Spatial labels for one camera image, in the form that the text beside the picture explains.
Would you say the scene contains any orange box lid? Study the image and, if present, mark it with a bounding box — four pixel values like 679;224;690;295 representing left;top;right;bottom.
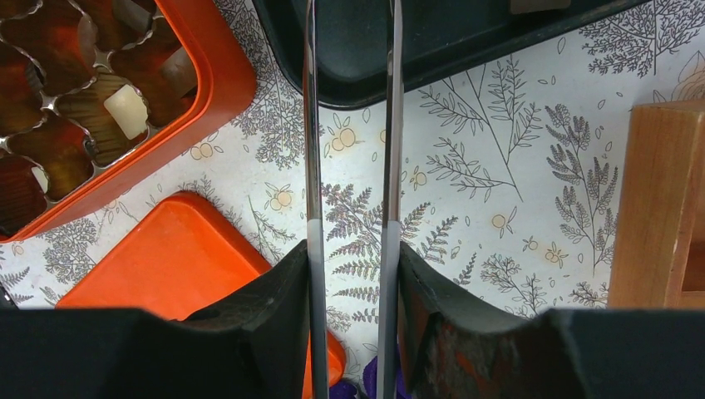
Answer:
58;191;316;398

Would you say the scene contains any purple cloth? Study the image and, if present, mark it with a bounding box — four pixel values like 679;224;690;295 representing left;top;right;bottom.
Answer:
329;347;412;399

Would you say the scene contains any metal tongs white handle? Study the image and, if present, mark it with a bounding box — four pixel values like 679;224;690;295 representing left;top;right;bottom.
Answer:
303;1;404;398

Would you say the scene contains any orange compartment organizer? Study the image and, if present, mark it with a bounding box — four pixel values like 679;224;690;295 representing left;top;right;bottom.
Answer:
608;100;704;309

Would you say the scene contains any orange chocolate box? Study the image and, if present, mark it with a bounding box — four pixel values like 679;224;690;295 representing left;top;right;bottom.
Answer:
1;1;257;243

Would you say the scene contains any white chocolate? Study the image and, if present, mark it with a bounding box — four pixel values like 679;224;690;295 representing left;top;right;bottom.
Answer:
103;85;148;140

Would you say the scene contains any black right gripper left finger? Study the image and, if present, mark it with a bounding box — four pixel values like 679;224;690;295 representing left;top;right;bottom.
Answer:
184;240;309;398

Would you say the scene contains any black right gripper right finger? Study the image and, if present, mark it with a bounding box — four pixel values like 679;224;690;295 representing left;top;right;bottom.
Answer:
397;244;584;398

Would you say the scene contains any black chocolate tray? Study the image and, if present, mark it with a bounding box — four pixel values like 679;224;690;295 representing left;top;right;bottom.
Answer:
254;1;634;111

